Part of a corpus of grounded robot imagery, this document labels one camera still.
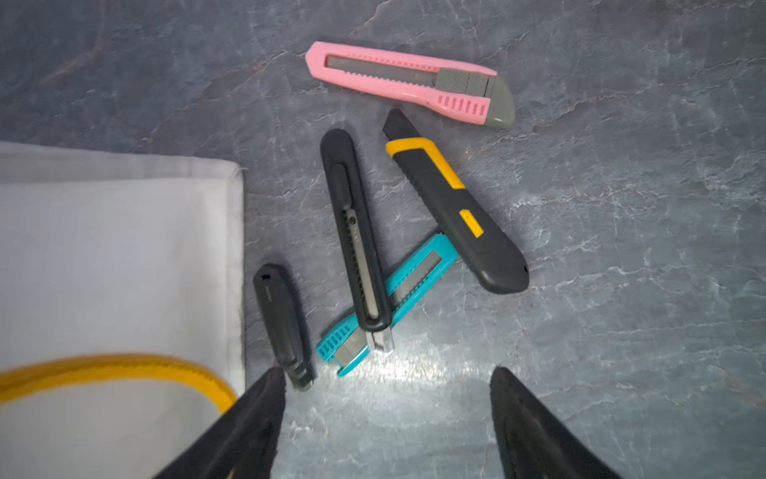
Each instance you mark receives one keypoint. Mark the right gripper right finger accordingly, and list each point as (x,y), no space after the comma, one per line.
(532,442)

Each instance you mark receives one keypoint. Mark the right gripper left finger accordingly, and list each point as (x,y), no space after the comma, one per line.
(243,442)

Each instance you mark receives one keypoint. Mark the small black utility knife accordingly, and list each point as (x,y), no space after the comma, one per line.
(284,323)

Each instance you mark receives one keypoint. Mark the teal utility knife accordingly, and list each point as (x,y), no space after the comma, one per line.
(345,344)

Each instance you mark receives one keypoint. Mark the illustrated tote bag yellow handles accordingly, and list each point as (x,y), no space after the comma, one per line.
(107,254)

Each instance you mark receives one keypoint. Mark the black yellow utility knife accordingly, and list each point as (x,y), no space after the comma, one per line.
(488,252)

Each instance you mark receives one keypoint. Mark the slim black utility knife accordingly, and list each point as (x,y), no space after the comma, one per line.
(371,301)

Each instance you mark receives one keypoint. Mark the pink utility knife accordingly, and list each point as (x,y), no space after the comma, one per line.
(458,90)

